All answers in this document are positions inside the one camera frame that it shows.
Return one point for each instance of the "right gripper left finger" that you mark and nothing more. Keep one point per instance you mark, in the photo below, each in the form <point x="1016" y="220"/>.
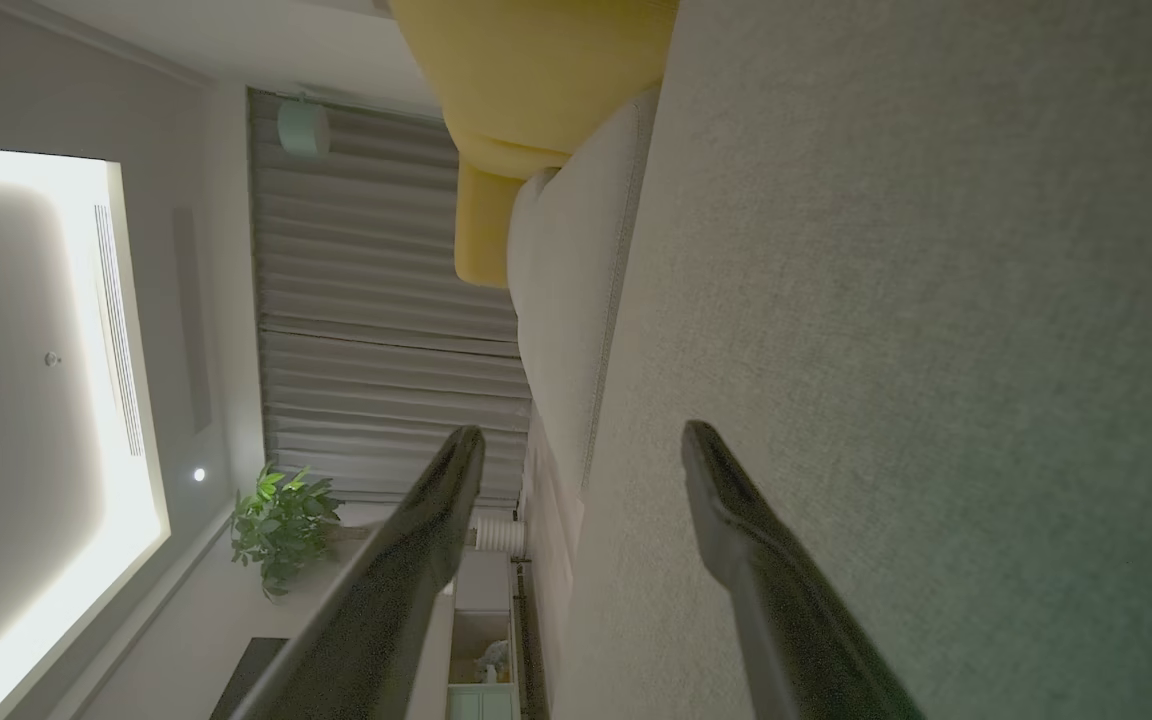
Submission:
<point x="386" y="620"/>

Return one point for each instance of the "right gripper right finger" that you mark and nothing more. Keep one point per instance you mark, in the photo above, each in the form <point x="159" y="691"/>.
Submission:
<point x="796" y="640"/>

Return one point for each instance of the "small grey figurine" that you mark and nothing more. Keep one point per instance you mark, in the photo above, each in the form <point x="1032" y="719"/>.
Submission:
<point x="494" y="662"/>

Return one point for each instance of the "white shelf cabinet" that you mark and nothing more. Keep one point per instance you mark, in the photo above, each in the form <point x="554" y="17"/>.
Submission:
<point x="481" y="700"/>

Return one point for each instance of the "green leafy plant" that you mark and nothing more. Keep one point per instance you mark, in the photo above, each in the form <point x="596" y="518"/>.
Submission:
<point x="281" y="530"/>

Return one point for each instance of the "white ribbed plant pot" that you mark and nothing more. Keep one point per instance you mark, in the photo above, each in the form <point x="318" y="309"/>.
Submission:
<point x="501" y="535"/>

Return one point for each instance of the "grey pleated curtain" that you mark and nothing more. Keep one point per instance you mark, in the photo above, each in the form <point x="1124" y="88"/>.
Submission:
<point x="376" y="300"/>

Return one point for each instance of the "small grey sofa section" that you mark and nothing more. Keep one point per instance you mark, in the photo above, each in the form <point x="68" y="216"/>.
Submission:
<point x="566" y="300"/>

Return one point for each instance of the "long ceiling air vent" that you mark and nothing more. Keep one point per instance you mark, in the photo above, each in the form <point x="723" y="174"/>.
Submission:
<point x="119" y="330"/>

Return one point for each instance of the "pale green round lamp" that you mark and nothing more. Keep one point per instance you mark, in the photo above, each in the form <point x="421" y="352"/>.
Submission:
<point x="303" y="127"/>

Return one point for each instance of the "yellow upholstered sofa section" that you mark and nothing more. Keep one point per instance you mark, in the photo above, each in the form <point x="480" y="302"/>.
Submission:
<point x="536" y="70"/>

